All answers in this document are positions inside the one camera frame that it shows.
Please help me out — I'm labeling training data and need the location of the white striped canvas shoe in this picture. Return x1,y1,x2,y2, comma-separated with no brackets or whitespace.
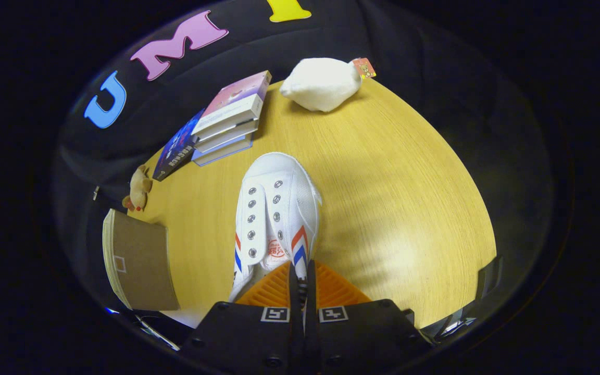
229,152,323,313

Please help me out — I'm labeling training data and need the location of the light blue book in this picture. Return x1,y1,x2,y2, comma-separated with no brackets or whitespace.
192,133,255,167

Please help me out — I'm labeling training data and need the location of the pink cover book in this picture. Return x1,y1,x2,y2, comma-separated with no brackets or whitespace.
192,70,272,137

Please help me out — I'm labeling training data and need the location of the white thick book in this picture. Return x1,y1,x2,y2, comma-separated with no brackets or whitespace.
194,119,260,153

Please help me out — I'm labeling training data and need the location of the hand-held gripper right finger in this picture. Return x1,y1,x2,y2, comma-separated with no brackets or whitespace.
305,260,433,375

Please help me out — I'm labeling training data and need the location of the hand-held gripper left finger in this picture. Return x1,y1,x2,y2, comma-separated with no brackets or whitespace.
181,262,305,375

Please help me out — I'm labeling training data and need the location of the beige plush dog toy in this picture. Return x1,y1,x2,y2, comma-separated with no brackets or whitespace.
122,165,153,213

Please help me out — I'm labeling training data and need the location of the dark blue book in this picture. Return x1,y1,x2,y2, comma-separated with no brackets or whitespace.
153,108,206,182

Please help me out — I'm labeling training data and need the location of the white plush toy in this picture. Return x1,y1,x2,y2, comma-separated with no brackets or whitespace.
279,57,377,113

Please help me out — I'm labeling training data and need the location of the black backdrop cloth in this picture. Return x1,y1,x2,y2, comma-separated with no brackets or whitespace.
53,0,556,323

